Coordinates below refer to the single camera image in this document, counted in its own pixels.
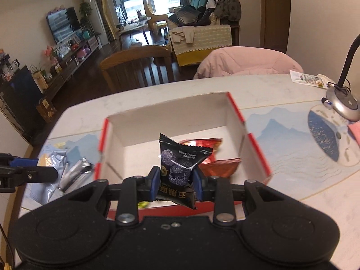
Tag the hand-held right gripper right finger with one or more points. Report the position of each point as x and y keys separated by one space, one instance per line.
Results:
x=197 y=187

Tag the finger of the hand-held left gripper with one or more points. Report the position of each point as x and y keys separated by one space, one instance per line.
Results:
x=33 y=174
x=22 y=162

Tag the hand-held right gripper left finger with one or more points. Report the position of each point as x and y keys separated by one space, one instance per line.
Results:
x=154 y=184

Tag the black snack packet purple print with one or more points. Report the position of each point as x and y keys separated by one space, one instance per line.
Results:
x=177 y=160

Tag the white cardboard box red edges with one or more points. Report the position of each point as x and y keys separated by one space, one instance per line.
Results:
x=197 y=109

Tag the pale yellow noodle snack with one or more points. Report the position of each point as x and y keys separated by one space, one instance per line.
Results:
x=42 y=160

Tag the silver foil packets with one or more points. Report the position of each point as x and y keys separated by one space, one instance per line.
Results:
x=42 y=191

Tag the white cabinet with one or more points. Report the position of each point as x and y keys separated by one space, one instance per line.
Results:
x=11 y=135

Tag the plain red snack packet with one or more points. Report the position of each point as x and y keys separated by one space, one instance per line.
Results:
x=222 y=167

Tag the silver packet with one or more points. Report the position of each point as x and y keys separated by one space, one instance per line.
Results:
x=70 y=174
x=81 y=178

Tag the red snack packet yellow print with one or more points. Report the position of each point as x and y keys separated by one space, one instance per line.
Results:
x=208 y=143

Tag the brown gift box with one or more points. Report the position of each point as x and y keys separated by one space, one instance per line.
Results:
x=46 y=110

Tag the black cabinet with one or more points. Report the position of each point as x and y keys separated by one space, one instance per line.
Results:
x=19 y=98

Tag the brown paper bag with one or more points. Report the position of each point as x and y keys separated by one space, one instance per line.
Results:
x=40 y=81

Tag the mountain print table mat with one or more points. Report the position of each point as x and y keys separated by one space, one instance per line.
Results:
x=284 y=146

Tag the coffee machine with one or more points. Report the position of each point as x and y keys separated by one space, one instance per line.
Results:
x=8 y=66

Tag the pink flowers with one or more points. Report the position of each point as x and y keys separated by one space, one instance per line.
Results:
x=50 y=53

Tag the dark wooden tv cabinet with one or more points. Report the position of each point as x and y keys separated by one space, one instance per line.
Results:
x=73 y=62

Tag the wooden dining chair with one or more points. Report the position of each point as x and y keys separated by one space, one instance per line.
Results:
x=132 y=67

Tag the pink toy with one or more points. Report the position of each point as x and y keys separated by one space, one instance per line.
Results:
x=83 y=53

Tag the flat screen television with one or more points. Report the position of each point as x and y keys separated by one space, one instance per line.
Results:
x=63 y=24

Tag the cream sofa throw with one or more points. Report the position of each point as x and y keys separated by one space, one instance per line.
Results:
x=211 y=38

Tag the beige garment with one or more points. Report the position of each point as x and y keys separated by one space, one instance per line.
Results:
x=182 y=33

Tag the small white blue stick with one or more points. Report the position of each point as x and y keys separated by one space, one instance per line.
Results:
x=327 y=102

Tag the white snack packet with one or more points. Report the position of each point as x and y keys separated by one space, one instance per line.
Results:
x=309 y=78

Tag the wooden coffee table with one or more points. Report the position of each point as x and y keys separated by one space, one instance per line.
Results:
x=133 y=28

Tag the green potted plant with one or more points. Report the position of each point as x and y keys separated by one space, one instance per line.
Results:
x=85 y=12

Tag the white standing air conditioner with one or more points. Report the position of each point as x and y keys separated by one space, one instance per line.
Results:
x=94 y=14

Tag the pink cloth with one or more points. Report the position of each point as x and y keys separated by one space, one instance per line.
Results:
x=355 y=133

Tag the grey desk lamp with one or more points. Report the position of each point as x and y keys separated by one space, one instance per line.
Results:
x=341 y=101

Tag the wooden armchair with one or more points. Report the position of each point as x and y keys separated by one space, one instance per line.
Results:
x=154 y=14

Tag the yellow grey curtain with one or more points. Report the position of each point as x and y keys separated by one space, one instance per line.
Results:
x=105 y=5

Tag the pile of dark clothes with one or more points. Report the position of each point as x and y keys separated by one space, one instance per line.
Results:
x=225 y=5

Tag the teal cushion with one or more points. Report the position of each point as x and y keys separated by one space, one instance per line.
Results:
x=199 y=1

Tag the wooden door frame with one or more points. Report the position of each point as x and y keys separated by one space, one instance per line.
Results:
x=274 y=14

